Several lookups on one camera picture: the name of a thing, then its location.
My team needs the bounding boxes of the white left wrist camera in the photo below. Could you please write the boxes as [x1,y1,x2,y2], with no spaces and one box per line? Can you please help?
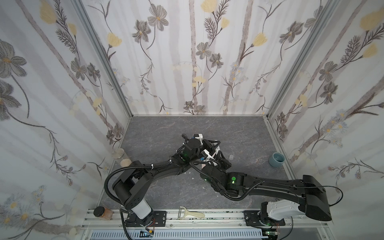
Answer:
[194,134,204,145]

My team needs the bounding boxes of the white glue stick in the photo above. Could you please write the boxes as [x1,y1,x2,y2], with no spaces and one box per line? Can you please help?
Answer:
[211,143,220,159]

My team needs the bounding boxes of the teal ceramic cup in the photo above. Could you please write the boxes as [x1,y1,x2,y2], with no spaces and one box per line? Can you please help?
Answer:
[269,152,286,168]

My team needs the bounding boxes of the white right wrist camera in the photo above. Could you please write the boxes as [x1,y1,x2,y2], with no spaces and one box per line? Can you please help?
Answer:
[200,150,215,162]

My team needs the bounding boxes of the aluminium mounting rail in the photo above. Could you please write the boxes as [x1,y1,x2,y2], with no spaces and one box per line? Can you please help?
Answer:
[81,209,335,240]

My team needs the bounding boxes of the cream vegetable peeler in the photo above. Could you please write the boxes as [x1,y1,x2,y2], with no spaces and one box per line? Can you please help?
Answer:
[178,206,205,219]

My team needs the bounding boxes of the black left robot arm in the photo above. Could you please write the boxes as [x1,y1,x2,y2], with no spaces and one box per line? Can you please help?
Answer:
[104,136,221,226]

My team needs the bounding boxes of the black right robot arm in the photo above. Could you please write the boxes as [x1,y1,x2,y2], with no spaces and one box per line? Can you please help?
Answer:
[197,157,332,222]

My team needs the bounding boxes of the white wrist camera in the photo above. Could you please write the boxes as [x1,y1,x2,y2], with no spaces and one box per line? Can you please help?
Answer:
[200,150,215,162]
[194,134,204,145]

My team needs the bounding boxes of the amber jar with black lid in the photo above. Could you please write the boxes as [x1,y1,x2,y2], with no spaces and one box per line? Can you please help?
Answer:
[93,206,113,221]

